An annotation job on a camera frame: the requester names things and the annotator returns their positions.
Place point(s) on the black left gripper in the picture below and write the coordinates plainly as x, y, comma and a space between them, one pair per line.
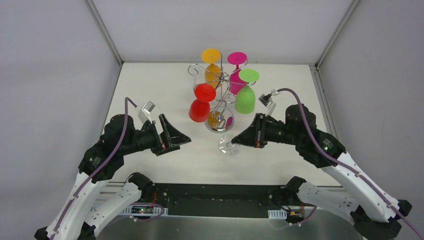
160, 138

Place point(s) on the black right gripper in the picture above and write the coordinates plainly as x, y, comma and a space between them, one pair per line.
259, 130

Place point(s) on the green wine glass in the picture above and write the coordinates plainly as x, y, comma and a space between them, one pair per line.
246, 98

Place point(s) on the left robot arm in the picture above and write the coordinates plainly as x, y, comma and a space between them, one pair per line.
98, 166

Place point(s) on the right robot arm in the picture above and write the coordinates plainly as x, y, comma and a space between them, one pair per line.
373, 213

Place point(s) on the chrome wine glass rack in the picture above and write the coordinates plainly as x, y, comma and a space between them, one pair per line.
221, 118

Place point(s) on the red wine glass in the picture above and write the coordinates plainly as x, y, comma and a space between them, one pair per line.
200, 108

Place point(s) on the orange wine glass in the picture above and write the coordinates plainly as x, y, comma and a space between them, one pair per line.
212, 73

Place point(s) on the magenta wine glass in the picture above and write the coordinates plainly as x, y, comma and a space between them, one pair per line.
235, 82

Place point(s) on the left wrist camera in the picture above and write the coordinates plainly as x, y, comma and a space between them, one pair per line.
144, 112

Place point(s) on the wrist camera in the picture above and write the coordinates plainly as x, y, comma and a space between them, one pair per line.
144, 112
268, 102

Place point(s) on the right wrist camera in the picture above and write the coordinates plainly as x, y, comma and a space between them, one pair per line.
268, 102

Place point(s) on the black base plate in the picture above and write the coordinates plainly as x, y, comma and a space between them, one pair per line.
228, 201

